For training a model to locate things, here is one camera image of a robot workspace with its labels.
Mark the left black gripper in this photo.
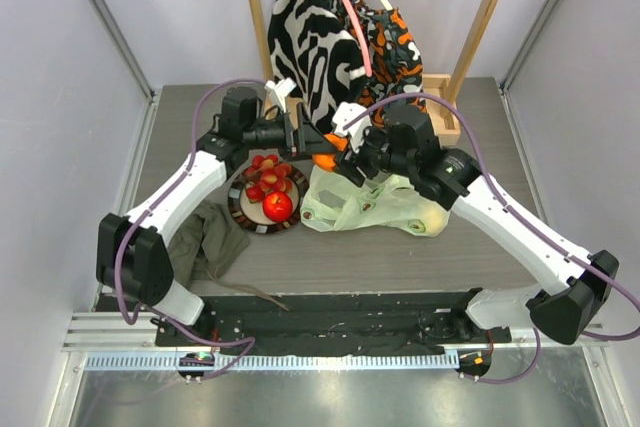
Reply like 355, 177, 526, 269
243, 103, 336, 162

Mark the orange fake fruit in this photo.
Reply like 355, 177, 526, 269
312, 133, 349, 172

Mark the avocado print plastic bag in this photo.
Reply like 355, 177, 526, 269
301, 167, 434, 236

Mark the red fake apple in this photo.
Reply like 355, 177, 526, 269
262, 192, 294, 223

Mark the yellow fake fruit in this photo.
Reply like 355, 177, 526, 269
411, 201, 450, 237

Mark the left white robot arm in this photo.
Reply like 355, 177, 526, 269
96, 79, 336, 346

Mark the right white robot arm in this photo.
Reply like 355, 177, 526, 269
332, 102, 619, 345

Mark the black white zebra garment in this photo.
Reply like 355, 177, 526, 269
267, 0, 368, 134

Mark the striped rim ceramic plate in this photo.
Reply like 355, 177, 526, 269
227, 164, 309, 235

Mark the orange grey patterned garment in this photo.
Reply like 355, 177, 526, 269
321, 0, 423, 107

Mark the wooden clothes rack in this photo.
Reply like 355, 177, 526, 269
237, 0, 523, 147

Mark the olive green cloth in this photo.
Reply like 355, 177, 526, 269
168, 200, 290, 311

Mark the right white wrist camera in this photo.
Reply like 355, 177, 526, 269
332, 102, 372, 152

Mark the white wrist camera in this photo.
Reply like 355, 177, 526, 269
265, 78, 296, 111
332, 102, 372, 152

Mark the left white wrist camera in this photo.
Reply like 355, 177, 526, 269
265, 78, 296, 111

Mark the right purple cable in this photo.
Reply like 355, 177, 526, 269
344, 92, 640, 388

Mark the purple cable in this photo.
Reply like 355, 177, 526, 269
344, 92, 640, 388
113, 78, 271, 348

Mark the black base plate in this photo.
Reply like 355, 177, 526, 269
154, 292, 516, 353

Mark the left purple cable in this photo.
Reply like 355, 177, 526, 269
113, 78, 271, 348

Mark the white slotted cable duct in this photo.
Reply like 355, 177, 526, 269
85, 351, 459, 372

